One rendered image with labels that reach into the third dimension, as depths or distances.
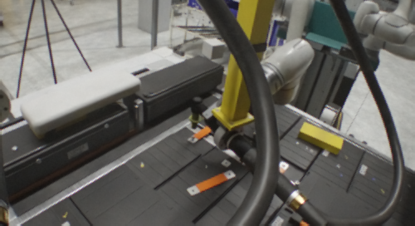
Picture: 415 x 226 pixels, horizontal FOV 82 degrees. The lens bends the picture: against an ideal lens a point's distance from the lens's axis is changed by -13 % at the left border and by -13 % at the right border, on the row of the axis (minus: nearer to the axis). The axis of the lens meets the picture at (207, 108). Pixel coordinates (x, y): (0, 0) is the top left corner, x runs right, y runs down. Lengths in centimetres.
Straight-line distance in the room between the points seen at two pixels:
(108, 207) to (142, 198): 9
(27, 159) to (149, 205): 33
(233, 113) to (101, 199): 40
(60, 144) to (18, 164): 12
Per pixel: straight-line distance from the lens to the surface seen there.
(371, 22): 144
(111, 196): 75
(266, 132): 34
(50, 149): 78
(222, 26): 36
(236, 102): 63
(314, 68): 208
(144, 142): 91
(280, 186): 62
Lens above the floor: 161
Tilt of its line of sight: 35 degrees down
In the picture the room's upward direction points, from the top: 9 degrees clockwise
